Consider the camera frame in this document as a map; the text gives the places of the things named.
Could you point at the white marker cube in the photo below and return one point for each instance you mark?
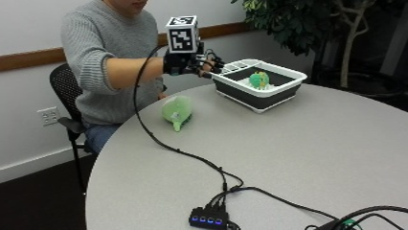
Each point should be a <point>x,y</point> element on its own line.
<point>182,34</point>

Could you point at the green and yellow plush toy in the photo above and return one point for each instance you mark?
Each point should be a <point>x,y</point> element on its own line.
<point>258,80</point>

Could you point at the white and grey collapsible tub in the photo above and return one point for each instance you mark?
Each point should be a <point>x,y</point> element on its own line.
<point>259,85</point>

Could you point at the light green plush toy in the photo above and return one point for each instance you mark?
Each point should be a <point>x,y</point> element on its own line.
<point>177,110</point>

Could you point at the the person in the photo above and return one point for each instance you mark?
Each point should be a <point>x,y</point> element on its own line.
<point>110,64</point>

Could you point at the indoor potted tree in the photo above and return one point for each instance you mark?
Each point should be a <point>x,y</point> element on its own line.
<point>314,28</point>

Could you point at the black office chair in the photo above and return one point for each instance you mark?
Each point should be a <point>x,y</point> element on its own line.
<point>68,96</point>

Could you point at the black usb hub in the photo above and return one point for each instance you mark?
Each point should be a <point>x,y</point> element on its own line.
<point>207,219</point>

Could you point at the wooden wall rail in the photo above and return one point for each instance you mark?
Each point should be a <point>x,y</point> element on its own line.
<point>37,58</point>

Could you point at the white wall outlet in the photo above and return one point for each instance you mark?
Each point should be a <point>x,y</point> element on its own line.
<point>48,116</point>

